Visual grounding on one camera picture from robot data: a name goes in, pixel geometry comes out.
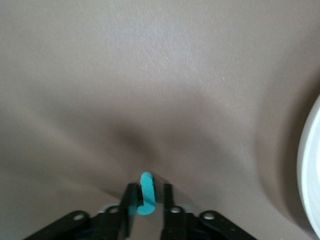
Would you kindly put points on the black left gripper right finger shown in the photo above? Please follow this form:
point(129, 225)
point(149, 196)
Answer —
point(177, 225)

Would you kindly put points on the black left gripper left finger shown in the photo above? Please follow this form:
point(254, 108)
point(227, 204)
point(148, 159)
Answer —
point(105, 225)

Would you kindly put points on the teal foam letter j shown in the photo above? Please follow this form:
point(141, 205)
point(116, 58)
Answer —
point(148, 192)

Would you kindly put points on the beige plate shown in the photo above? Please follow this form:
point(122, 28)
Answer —
point(311, 162)

